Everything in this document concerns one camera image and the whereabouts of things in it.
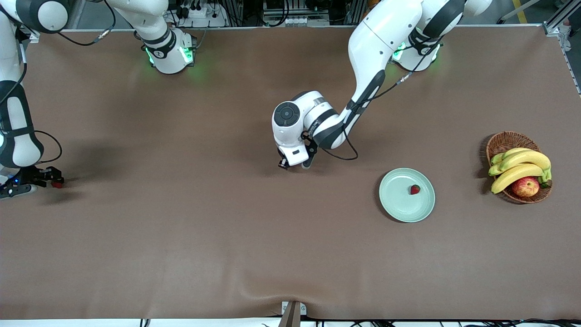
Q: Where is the pale green plate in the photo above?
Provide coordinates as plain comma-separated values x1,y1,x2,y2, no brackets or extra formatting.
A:
379,168,436,223

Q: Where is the large table cover mat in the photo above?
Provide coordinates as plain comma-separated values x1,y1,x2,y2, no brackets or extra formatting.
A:
0,25,581,321

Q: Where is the white terminal strip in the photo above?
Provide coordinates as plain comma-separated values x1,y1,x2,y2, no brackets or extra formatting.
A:
281,16,330,26

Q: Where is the white power strip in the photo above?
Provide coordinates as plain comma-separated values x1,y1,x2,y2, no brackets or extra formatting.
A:
179,2,209,20

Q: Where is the brown wicker basket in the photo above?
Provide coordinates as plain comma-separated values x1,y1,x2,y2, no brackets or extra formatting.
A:
486,131,553,204

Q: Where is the yellow banana bunch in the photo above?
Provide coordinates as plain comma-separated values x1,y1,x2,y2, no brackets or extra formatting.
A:
488,148,552,195

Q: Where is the red apple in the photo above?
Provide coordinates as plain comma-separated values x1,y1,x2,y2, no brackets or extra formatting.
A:
511,177,541,198

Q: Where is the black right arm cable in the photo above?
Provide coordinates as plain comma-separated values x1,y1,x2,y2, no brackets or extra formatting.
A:
0,0,114,164

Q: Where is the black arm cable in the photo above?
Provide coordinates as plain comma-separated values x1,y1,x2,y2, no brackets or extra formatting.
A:
318,68,414,161
0,0,114,164

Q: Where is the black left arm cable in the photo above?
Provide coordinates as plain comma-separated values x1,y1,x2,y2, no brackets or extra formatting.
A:
318,68,414,161

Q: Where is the metal table clamp bracket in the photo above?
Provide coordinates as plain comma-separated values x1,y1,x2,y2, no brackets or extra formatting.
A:
281,301,307,327

